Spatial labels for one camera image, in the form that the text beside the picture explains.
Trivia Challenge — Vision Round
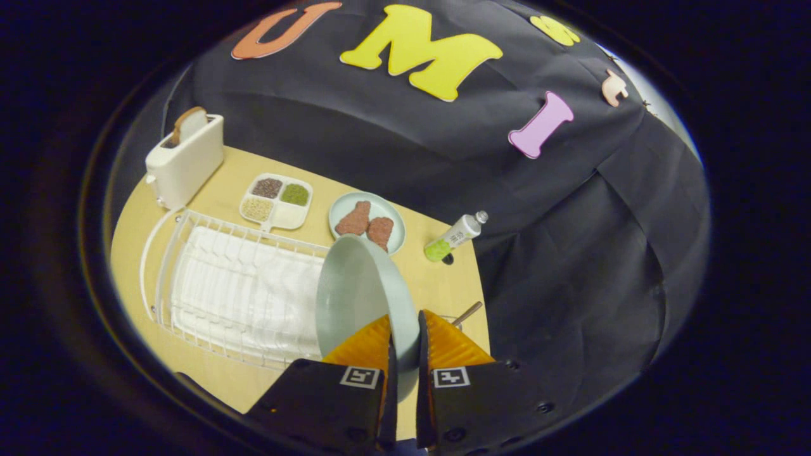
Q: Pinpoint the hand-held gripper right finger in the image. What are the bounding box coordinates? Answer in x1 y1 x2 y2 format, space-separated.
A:
415 309 571 453

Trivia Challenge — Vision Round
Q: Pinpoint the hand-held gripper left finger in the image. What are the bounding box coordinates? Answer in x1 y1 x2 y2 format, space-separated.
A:
244 315 399 453

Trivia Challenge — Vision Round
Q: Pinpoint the wooden-handled spoon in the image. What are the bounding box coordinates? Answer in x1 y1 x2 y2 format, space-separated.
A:
451 301 483 327

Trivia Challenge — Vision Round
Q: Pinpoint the white wire dish rack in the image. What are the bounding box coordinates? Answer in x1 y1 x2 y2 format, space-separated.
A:
139 209 330 371

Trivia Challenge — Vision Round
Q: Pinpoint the pale green plate with food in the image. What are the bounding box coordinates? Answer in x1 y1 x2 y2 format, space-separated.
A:
328 191 407 256

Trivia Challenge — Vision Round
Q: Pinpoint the clear bottle with green liquid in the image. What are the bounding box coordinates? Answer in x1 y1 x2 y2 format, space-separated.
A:
423 211 489 263

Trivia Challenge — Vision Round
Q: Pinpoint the small brown food piece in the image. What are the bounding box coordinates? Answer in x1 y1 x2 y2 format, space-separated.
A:
366 217 395 251

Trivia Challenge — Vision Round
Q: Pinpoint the large brown food piece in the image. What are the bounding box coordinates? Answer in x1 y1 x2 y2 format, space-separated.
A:
335 201 372 236

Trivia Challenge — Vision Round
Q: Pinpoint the white divided grain tray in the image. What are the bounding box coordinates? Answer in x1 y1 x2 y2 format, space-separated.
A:
239 173 314 232

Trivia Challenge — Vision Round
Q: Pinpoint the white toaster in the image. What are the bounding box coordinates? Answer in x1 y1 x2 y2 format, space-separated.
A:
145 114 225 211

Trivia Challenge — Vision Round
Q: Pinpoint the bread slice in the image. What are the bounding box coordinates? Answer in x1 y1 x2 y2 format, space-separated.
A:
166 106 208 148

